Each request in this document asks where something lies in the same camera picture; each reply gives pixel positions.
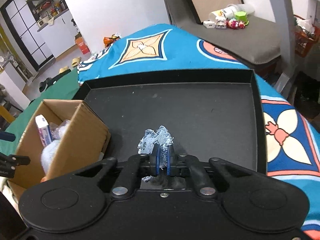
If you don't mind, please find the fluffy light blue plush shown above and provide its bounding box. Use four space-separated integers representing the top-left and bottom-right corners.
41 140 60 174

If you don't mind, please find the black shallow tray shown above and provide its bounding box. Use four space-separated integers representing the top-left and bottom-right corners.
74 69 267 173

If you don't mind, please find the grey bench cushion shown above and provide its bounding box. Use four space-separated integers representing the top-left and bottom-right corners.
175 16 280 69

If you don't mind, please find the blue tissue pack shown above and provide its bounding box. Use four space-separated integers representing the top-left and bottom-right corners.
35 115 53 147

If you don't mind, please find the green toy container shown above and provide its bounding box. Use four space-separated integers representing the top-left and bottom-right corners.
234 11 249 25

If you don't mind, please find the denim cat soft toy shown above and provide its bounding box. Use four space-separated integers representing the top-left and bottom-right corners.
137 126 175 176

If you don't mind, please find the blue patterned blanket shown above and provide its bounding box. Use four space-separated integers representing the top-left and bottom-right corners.
77 24 319 239

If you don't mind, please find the orange cardboard box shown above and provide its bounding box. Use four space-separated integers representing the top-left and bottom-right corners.
75 37 90 55

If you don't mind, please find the green cloth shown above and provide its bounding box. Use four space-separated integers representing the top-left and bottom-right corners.
0 69 79 155

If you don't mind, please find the orange plastic basket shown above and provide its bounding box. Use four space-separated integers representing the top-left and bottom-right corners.
294 15 319 57

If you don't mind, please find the yellow slipper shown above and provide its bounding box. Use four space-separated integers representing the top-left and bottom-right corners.
59 66 69 74
72 57 81 68

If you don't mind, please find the white paper cup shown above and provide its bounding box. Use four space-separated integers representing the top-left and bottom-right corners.
208 4 242 21

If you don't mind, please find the grey metal table frame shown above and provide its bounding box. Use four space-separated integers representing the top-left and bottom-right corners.
260 0 320 68

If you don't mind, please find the clear plastic wrapped bag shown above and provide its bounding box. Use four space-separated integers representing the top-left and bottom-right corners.
49 120 71 140

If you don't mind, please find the orange bag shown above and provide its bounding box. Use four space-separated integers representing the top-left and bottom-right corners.
103 34 121 48

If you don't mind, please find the brown cardboard box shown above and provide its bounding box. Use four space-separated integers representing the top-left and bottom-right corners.
8 99 111 199

